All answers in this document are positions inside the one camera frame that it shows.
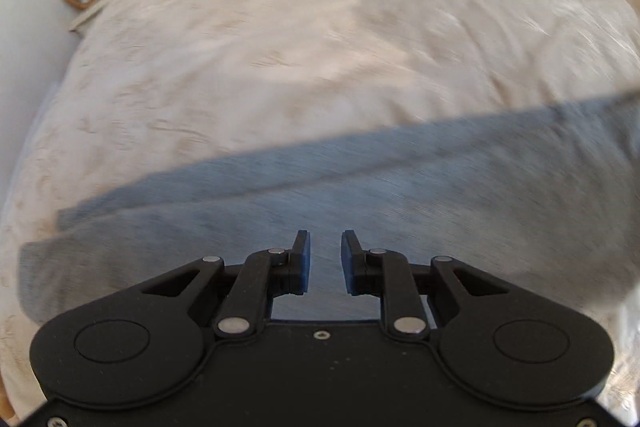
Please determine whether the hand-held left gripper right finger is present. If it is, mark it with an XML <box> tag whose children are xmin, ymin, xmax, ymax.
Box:
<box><xmin>341</xmin><ymin>230</ymin><xmax>509</xmax><ymax>342</ymax></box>

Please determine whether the cream embroidered bedspread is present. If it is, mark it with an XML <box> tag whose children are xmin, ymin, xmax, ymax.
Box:
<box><xmin>0</xmin><ymin>0</ymin><xmax>640</xmax><ymax>427</ymax></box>

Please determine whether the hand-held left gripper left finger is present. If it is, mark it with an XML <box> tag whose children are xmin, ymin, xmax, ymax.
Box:
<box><xmin>142</xmin><ymin>230</ymin><xmax>312</xmax><ymax>341</ymax></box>

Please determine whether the grey-blue towel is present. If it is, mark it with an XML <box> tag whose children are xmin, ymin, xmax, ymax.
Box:
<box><xmin>17</xmin><ymin>89</ymin><xmax>640</xmax><ymax>326</ymax></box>

